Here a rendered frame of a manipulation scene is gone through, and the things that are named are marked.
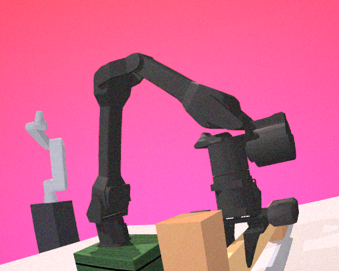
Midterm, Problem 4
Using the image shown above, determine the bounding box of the long wooden rail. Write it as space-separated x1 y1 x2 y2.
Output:
227 224 277 271

